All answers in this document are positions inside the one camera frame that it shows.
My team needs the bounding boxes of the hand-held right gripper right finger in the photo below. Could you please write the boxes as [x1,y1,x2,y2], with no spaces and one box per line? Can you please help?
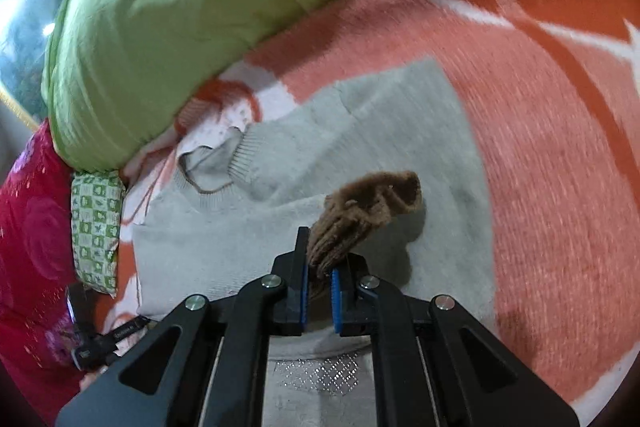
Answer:
[330,252,581,427]

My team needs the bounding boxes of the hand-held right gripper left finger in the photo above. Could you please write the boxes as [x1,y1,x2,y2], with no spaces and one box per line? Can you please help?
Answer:
[55,227,311,427]

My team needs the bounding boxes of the brown knit sock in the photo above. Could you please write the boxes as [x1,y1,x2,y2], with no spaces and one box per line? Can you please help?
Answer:
[306,171,423,280]

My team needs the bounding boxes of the grey knit sweater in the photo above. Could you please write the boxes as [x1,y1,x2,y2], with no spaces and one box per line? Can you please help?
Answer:
[131,57,498,427]

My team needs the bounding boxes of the green white patterned pillow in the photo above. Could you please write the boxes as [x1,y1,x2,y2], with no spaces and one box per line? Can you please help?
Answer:
[70,169,127,299]

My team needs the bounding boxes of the red floral pillow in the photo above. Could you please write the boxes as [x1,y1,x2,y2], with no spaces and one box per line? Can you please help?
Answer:
[0,119,108,425]

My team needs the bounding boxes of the orange white floral blanket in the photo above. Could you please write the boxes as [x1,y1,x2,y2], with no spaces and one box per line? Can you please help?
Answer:
[82,0,640,423]

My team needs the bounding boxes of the green quilt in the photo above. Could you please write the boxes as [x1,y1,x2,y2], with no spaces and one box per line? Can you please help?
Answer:
[42,0,608,172]

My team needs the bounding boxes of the gold framed picture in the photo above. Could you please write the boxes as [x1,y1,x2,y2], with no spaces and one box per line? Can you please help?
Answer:
[0,0,96,130]

